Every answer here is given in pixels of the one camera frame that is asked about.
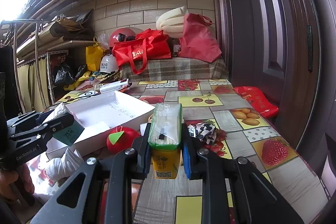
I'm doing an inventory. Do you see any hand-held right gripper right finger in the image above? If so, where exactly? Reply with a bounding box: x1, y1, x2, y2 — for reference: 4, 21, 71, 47
181, 123, 305, 224

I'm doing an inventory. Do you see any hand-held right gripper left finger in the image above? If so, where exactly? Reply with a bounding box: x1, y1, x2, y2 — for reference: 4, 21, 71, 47
30, 123, 153, 224

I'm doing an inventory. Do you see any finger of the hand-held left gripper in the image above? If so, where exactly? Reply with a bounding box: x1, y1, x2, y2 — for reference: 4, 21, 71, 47
7, 110, 62, 132
10, 112, 76, 142

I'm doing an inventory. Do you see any dark green tissue packet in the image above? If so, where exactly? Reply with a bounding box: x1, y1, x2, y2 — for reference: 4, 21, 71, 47
43, 103, 86, 146

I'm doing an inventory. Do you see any red apple plush toy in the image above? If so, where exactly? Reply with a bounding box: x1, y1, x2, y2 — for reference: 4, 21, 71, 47
106, 126, 141, 155

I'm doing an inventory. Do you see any green yellow tissue pack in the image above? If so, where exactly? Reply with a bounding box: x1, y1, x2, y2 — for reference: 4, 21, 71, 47
148, 103, 183, 179

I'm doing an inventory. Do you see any cow print cloth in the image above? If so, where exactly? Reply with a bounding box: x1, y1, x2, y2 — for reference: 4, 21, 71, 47
187, 122, 218, 146

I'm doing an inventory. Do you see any white cardboard box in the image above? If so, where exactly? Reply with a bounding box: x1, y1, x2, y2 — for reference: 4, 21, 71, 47
46, 90, 156, 160

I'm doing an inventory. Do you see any person's left hand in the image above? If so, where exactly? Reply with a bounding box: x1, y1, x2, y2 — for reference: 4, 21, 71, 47
0, 158, 35, 205

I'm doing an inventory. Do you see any yellow curtain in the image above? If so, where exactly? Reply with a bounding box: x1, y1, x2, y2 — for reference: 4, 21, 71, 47
17, 57, 51, 113

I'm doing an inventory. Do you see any white knitted sock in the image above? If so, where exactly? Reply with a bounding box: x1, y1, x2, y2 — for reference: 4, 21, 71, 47
43, 148, 83, 182

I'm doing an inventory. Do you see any yellow black plastic bag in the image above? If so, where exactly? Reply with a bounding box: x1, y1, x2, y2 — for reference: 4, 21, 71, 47
64, 64, 101, 90

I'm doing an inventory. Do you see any fruit print tablecloth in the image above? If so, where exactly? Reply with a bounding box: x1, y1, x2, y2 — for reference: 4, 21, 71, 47
34, 79, 328, 224

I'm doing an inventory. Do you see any chrome clothes rack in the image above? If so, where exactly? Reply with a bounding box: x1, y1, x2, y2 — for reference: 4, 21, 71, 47
0, 19, 53, 109

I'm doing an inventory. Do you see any white red carton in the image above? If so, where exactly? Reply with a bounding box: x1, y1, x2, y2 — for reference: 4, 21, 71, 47
98, 79, 132, 94

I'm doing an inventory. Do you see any yellow shopping bag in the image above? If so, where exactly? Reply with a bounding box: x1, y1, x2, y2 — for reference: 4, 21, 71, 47
86, 42, 105, 72

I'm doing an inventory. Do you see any white hard hat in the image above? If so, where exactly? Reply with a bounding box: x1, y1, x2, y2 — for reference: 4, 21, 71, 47
100, 54, 117, 73

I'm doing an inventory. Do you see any metal storage shelf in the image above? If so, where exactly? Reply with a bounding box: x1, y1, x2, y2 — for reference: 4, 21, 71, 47
16, 39, 96, 106

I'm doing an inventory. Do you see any plaid blanket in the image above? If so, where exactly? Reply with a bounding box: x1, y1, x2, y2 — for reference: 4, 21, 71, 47
119, 56, 229, 83

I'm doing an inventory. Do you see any red printed plastic bag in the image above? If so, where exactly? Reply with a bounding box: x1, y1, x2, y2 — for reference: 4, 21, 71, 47
233, 86, 279, 119

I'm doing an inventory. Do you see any clear plastic bag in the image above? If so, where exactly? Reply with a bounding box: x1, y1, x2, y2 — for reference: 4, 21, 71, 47
97, 33, 111, 50

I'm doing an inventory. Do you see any red helmet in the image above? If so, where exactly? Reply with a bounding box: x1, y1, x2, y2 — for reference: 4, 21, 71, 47
109, 27, 137, 48

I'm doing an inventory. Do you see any red tote bag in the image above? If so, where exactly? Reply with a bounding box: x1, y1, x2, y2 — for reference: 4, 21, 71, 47
112, 28, 172, 75

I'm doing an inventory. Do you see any white foam roll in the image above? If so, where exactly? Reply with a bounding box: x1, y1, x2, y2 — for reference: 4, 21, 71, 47
156, 6, 189, 38

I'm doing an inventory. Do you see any dark brown door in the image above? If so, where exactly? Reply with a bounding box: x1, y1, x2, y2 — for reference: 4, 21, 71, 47
206, 0, 336, 177

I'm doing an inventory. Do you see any black door handle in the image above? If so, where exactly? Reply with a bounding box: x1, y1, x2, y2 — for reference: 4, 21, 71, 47
307, 25, 314, 72

